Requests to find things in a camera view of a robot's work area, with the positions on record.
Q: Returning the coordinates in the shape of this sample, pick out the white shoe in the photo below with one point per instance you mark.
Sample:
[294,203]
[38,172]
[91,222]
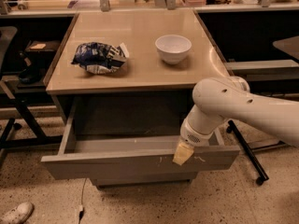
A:
[18,214]

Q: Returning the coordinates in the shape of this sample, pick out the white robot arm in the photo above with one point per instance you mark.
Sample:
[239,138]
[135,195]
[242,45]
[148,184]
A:
[217,99]

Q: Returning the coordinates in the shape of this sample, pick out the black wheeled stand base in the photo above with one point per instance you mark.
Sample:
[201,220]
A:
[250,151]

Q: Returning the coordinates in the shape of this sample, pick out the grey drawer cabinet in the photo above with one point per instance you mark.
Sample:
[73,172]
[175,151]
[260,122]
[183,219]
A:
[146,97]

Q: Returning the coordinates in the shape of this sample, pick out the white bowl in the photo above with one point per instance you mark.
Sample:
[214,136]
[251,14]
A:
[173,49]

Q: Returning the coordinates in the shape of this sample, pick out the crumpled blue chip bag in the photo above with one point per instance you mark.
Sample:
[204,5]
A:
[99,58]

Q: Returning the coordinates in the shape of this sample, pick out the grey top drawer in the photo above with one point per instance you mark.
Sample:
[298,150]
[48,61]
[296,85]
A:
[86,156]

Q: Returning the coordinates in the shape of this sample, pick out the grey drawer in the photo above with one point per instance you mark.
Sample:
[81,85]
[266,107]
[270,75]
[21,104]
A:
[143,179]
[86,156]

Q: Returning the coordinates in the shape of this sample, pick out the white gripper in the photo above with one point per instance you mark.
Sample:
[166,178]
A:
[192,135]

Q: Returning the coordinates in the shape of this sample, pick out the grey bottom drawer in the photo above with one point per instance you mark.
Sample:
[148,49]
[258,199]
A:
[143,179]

